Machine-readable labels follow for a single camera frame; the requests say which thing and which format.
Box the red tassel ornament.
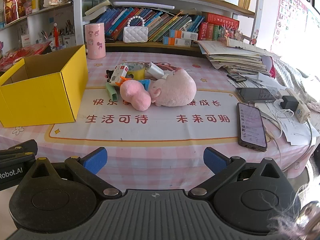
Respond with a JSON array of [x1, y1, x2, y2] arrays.
[[53, 23, 61, 51]]

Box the long row of leaning books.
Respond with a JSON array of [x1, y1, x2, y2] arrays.
[[96, 7, 206, 43]]

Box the black charger plug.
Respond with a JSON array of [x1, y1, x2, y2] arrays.
[[282, 95, 299, 111]]

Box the red paper decorations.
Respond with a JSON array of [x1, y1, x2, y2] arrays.
[[0, 41, 52, 72]]

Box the large pink plush pig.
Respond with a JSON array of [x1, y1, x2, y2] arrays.
[[149, 67, 197, 107]]

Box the pink cylinder container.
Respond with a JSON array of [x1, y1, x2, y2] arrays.
[[84, 22, 106, 60]]

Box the small black calculator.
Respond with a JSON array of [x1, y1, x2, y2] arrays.
[[227, 73, 248, 83]]

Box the alphabet wall poster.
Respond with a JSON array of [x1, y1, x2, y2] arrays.
[[271, 0, 309, 53]]

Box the white glue stick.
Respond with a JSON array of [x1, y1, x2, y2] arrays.
[[145, 62, 165, 79]]

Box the white charging cable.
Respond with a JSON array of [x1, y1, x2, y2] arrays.
[[273, 99, 294, 138]]

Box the small pink plush toy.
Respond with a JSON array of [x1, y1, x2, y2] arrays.
[[119, 79, 152, 111]]

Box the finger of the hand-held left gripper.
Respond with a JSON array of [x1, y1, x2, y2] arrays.
[[0, 139, 38, 167]]

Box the grey desk pen holders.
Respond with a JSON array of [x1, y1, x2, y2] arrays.
[[37, 20, 76, 48]]

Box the white red small box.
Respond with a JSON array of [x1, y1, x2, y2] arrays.
[[21, 33, 33, 47]]

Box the stack of papers and notebooks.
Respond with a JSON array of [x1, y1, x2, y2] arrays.
[[197, 38, 281, 76]]

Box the thick red book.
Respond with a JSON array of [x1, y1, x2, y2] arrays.
[[204, 12, 240, 27]]

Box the orange white carton box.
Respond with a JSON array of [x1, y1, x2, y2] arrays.
[[163, 36, 193, 47], [169, 29, 199, 40]]

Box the black smartphone lit screen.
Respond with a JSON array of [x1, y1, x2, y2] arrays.
[[236, 102, 268, 153]]

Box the loose white papers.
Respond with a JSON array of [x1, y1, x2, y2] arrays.
[[254, 72, 313, 146]]

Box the small white red-label box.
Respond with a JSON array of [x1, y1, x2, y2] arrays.
[[109, 65, 129, 84]]

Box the black smartphone dark screen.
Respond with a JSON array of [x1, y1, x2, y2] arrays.
[[235, 87, 277, 103]]

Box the white quilted handbag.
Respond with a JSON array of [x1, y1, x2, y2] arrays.
[[123, 16, 149, 44]]

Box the pale flat book stack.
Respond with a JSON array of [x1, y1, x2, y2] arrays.
[[83, 0, 113, 22]]

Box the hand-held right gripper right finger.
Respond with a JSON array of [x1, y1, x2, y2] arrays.
[[188, 147, 288, 199]]

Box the red gold gift bag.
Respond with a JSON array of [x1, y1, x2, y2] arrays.
[[3, 0, 27, 26]]

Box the row of small thick dictionaries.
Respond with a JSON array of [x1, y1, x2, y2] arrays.
[[197, 22, 227, 41]]

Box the white power strip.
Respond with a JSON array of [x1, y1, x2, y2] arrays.
[[285, 88, 311, 124]]

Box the yellow cardboard box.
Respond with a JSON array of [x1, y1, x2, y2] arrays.
[[0, 44, 89, 128]]

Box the yellow tape roll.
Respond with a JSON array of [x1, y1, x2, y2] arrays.
[[122, 61, 146, 80]]

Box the white metal bookshelf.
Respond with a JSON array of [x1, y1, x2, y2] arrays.
[[73, 0, 266, 53]]

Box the blue orange plastic toy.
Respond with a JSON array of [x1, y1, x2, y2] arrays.
[[120, 76, 152, 91]]

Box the green highlighter marker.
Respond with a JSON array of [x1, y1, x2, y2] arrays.
[[105, 82, 118, 102]]

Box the white lamp bar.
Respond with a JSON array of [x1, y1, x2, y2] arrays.
[[113, 1, 176, 10]]

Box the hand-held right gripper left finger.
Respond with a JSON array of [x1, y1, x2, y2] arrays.
[[24, 147, 123, 201]]

